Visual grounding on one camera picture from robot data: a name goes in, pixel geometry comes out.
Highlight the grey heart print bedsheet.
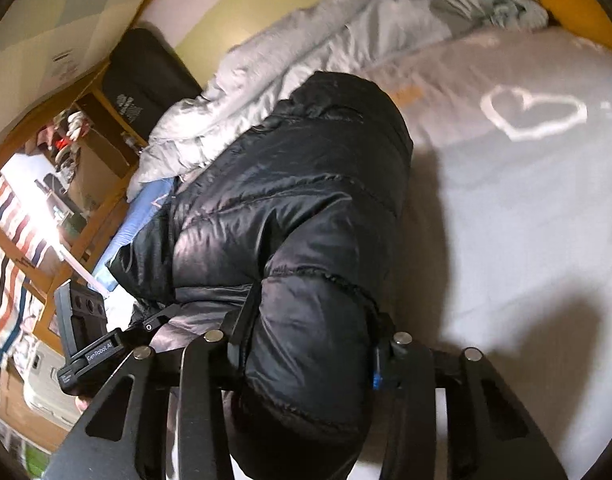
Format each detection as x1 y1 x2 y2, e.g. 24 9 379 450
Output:
343 27 612 479

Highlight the wooden bunk bed frame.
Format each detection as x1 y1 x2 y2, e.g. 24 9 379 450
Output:
0 0 150 364

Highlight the black puffer jacket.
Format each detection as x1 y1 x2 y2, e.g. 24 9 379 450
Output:
110 72 412 479

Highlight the black hanging garment bag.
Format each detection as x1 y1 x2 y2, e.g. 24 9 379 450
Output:
101 28 202 141

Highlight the blue patterned pillow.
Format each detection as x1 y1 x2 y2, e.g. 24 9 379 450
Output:
92 178 175 292

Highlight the cardboard box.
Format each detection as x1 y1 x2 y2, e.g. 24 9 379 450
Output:
67 130 129 216

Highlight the light blue rumpled duvet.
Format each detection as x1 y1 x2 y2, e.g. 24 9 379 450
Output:
126 0 548 200

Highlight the striped cloth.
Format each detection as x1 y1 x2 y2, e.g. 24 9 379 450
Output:
0 174 48 370

